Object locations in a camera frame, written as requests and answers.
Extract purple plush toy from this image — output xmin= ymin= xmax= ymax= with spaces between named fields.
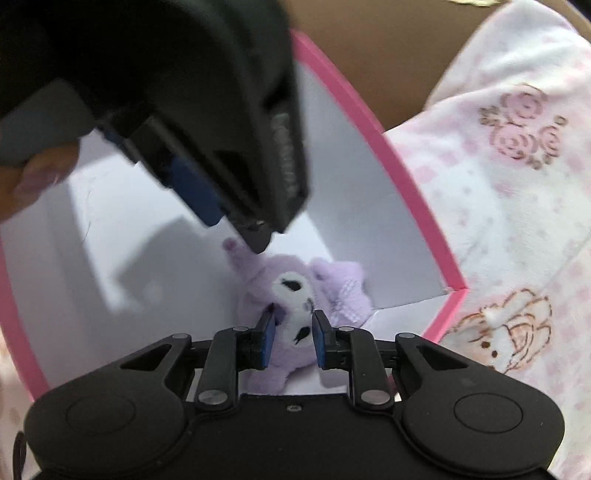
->
xmin=222 ymin=238 xmax=373 ymax=395

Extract brown cardboard box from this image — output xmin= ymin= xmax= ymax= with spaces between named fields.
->
xmin=283 ymin=0 xmax=498 ymax=129

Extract person's left hand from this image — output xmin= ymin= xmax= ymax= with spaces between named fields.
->
xmin=0 ymin=141 xmax=80 ymax=222

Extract pink storage box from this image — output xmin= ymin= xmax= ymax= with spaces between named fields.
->
xmin=0 ymin=28 xmax=471 ymax=402

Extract pink checked pillow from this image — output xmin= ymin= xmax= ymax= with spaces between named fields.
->
xmin=387 ymin=1 xmax=590 ymax=479

